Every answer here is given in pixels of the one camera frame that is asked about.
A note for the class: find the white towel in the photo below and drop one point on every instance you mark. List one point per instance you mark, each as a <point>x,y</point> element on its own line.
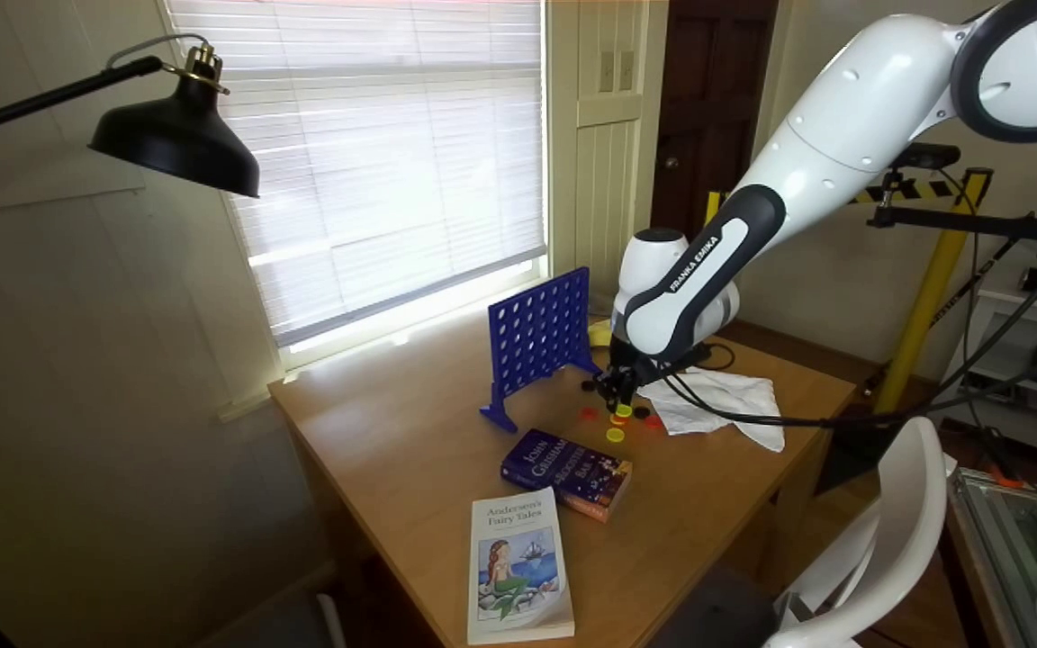
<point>736,401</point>

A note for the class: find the black yellow hazard tape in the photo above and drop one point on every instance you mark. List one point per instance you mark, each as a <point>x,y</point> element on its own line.
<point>902,189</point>

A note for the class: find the white window blind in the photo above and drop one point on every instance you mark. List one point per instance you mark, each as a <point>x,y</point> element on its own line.
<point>398,156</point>

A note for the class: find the grey metal equipment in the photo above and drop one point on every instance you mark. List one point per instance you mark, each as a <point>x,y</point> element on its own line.
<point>1024,552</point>

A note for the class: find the white mermaid cover book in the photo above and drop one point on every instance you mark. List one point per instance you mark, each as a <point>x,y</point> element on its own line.
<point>520,564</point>

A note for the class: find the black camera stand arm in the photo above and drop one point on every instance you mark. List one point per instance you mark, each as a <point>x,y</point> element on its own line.
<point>972,221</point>

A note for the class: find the cream panelled shutter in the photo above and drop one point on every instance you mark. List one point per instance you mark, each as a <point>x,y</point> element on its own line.
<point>601,145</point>

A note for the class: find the short yellow post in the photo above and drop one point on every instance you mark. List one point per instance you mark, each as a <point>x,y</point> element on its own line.
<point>710,207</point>

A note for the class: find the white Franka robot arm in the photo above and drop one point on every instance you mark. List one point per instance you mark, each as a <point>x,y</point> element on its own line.
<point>853,110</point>

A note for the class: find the white shelf unit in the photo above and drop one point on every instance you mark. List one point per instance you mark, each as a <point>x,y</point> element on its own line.
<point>1008,348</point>

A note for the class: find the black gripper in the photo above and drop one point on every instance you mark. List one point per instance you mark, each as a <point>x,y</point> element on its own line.
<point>635,366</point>

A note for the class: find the white plastic chair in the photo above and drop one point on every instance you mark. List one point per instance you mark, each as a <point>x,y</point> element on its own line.
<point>902,515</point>

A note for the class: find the yellow plastic disc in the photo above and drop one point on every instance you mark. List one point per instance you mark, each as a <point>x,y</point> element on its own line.
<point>613,438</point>
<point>625,411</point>

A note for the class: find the red plastic disc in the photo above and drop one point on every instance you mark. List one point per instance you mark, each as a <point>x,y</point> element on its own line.
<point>587,411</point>
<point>656,423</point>

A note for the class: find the black plastic disc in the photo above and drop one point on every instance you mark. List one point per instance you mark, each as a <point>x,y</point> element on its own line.
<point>587,386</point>
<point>643,411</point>

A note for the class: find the yellow cloth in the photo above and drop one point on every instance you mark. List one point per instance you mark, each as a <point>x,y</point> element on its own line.
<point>599,331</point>

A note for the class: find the dark brown door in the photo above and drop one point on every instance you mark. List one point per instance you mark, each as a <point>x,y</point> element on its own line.
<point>710,85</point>

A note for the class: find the blue Connect Four grid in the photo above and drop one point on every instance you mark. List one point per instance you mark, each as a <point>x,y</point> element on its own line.
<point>538,327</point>

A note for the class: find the tall yellow post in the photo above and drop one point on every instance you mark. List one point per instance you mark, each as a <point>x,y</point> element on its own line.
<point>928,299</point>

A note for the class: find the black desk lamp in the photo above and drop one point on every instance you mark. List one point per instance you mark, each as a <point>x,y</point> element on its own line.
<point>177,138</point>

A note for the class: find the black camera on stand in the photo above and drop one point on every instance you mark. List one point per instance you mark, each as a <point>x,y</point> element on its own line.
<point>935,156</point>

